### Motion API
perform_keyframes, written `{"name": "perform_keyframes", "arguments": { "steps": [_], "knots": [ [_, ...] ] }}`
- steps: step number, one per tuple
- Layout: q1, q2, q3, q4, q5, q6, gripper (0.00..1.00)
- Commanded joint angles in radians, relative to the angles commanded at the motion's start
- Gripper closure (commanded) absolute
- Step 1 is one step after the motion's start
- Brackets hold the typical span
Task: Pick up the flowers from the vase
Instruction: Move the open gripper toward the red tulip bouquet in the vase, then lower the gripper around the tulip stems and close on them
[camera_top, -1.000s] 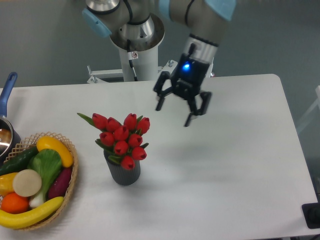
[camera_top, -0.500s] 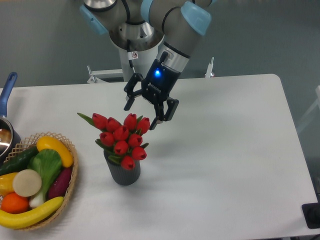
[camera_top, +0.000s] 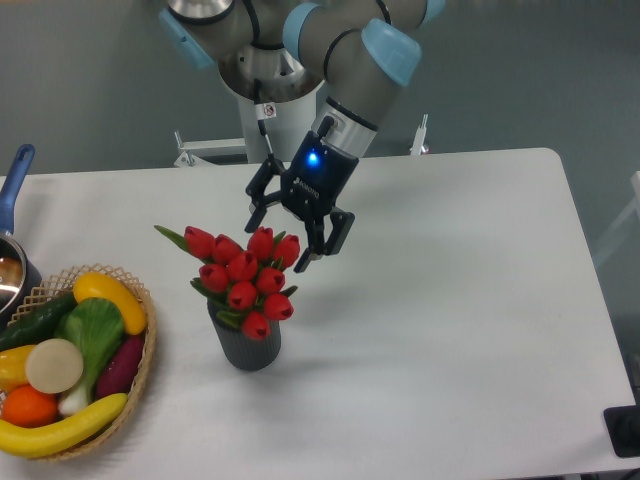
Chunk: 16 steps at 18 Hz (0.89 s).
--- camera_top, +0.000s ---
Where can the purple sweet potato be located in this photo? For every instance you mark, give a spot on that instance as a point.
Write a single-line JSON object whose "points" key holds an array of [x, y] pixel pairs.
{"points": [[121, 370]]}

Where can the orange fruit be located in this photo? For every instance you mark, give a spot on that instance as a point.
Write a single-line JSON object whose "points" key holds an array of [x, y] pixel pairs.
{"points": [[29, 408]]}

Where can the dark grey ribbed vase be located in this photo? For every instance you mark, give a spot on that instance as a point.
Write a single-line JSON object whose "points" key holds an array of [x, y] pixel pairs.
{"points": [[242, 352]]}

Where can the red tulip bouquet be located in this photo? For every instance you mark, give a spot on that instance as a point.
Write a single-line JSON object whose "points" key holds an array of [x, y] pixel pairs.
{"points": [[246, 286]]}

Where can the yellow banana front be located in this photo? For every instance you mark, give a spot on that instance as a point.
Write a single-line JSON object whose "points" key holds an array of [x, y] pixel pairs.
{"points": [[59, 436]]}

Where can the green bok choy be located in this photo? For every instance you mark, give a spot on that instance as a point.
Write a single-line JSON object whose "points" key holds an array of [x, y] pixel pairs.
{"points": [[95, 326]]}

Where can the white bracket with bolt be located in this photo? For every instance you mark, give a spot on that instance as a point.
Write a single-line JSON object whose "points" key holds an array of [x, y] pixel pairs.
{"points": [[419, 145]]}

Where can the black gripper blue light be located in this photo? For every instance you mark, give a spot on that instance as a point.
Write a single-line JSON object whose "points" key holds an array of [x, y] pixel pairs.
{"points": [[315, 182]]}

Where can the green cucumber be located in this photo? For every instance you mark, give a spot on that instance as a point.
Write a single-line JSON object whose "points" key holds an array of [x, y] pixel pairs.
{"points": [[39, 324]]}

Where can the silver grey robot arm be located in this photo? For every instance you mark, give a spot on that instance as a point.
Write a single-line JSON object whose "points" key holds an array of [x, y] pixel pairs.
{"points": [[313, 84]]}

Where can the blue handled saucepan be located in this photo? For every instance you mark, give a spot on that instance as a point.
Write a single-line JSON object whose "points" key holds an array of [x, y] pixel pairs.
{"points": [[18, 275]]}

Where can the yellow pepper left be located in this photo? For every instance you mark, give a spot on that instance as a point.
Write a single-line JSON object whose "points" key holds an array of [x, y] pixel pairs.
{"points": [[13, 367]]}

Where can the woven wicker basket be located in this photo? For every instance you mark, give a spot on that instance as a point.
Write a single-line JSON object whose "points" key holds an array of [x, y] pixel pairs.
{"points": [[62, 283]]}

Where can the beige round slice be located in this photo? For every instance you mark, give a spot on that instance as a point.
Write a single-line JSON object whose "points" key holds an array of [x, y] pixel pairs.
{"points": [[54, 366]]}

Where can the black device at right edge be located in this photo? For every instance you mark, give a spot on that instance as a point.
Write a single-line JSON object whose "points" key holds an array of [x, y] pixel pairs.
{"points": [[622, 424]]}

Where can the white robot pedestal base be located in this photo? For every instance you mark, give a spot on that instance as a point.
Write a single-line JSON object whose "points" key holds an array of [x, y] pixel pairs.
{"points": [[279, 127]]}

